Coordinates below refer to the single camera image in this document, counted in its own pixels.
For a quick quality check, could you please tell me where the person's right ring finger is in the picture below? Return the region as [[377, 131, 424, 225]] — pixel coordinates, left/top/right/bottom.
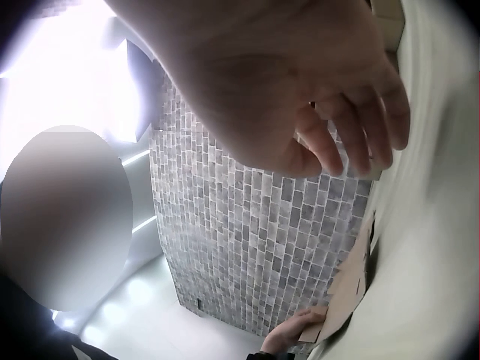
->
[[360, 94, 393, 170]]

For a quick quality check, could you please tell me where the person's right hand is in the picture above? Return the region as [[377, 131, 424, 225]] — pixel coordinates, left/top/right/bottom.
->
[[103, 0, 410, 178]]

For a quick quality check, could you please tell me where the person's right thumb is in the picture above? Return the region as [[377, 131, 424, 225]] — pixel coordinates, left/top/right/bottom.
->
[[279, 141, 321, 177]]

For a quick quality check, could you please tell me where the brown cardboard sheet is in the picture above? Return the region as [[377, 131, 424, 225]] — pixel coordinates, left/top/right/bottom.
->
[[298, 210, 377, 344]]

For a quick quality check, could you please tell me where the person's body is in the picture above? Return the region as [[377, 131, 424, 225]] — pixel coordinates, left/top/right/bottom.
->
[[0, 274, 113, 360]]

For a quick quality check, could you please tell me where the person's left thumb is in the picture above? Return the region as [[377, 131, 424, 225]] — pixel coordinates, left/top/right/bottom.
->
[[294, 307, 328, 326]]

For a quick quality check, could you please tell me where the bright window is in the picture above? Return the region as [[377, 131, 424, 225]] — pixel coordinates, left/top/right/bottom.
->
[[0, 7, 164, 150]]

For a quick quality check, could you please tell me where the person's left hand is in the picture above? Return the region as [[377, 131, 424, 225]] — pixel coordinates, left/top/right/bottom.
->
[[262, 307, 328, 355]]

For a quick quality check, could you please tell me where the person's right index finger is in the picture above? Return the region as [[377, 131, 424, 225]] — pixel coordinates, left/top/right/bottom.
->
[[300, 101, 344, 176]]

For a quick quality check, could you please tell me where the person's right little finger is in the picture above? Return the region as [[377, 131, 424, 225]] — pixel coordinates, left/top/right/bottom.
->
[[381, 81, 410, 150]]

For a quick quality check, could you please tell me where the person's right middle finger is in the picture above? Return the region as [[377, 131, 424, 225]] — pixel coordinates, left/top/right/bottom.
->
[[330, 94, 372, 178]]

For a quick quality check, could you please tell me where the beige cardboard piece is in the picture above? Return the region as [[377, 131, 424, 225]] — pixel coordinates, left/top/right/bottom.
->
[[371, 0, 407, 51]]

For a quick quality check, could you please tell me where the black wrist band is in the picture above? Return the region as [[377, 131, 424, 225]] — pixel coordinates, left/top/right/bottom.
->
[[246, 350, 297, 360]]

